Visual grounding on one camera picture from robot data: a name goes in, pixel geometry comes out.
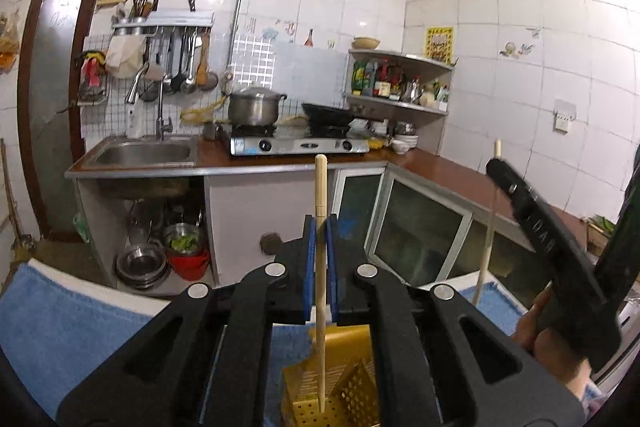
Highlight blue textured table cloth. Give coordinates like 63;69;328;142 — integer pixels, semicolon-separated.
0;261;601;427

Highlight yellow wall poster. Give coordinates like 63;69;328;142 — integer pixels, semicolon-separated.
425;27;454;65

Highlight hanging orange bag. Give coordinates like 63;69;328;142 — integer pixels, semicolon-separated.
0;10;21;74

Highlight stacked steel bowls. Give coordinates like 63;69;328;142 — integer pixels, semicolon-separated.
114;243;170;291

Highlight brown framed glass door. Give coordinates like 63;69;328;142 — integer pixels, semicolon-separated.
17;0;96;243

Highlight person's right hand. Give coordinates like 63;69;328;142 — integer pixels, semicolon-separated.
512;285;591;400

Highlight black wok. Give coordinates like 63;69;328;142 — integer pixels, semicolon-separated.
302;103;360;133

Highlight white stacked bowls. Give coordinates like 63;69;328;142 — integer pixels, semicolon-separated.
390;134;419;155

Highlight steel cooking pot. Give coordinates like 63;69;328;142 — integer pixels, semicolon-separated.
228;86;288;127

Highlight steel kitchen sink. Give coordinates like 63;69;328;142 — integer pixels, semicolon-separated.
84;136;198;169

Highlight chrome faucet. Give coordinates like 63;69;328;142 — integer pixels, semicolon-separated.
125;62;174;141

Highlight red basin with vegetables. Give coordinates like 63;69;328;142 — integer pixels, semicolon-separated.
162;222;209;282

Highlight white wall socket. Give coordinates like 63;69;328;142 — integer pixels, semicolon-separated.
553;100;577;134

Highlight yellow perforated utensil holder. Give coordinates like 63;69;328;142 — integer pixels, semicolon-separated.
280;325;380;426

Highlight wooden chopstick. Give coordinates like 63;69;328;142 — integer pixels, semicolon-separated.
314;154;328;414
470;137;504;308

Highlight wall utensil rack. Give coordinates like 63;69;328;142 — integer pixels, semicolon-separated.
112;0;218;105

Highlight yellow bowl on shelf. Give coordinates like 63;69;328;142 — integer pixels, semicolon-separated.
352;37;381;50

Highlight counter cabinets glass doors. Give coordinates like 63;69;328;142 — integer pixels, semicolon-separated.
333;166;548;308

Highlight steel gas stove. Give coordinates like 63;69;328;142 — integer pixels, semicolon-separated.
221;126;370;157

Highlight corner wall shelf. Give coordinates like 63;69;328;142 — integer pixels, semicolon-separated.
343;49;454;155

